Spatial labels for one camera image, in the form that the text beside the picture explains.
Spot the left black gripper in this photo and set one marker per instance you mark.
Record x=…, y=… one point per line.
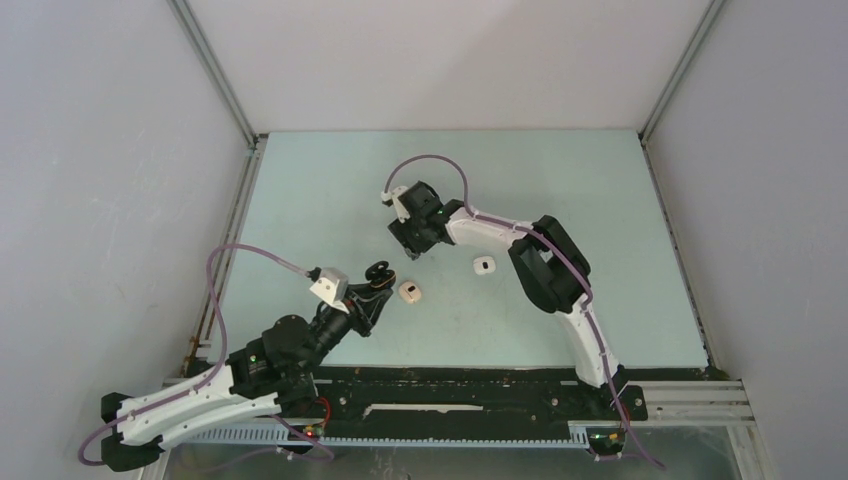
x=360, y=320

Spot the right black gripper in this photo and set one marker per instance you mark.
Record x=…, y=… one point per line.
x=413, y=246

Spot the beige earbud charging case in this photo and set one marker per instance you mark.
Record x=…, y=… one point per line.
x=410, y=292

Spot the white earbud charging case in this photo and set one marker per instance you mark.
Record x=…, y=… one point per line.
x=484, y=265

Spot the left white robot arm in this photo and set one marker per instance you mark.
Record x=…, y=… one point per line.
x=271, y=375

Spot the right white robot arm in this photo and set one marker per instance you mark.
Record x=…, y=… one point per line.
x=550, y=268

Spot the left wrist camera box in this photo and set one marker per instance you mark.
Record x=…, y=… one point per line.
x=330, y=286

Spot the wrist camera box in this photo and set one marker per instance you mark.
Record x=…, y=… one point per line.
x=330, y=286
x=391, y=198

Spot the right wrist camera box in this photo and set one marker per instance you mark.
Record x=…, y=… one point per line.
x=391, y=198

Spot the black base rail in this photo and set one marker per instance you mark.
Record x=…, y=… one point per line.
x=466, y=404

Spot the left aluminium frame post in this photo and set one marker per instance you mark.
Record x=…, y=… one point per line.
x=185, y=14

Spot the aluminium frame post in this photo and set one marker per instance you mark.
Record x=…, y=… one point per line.
x=695, y=44
x=185, y=14

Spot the right aluminium frame post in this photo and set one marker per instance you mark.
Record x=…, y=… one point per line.
x=695, y=44

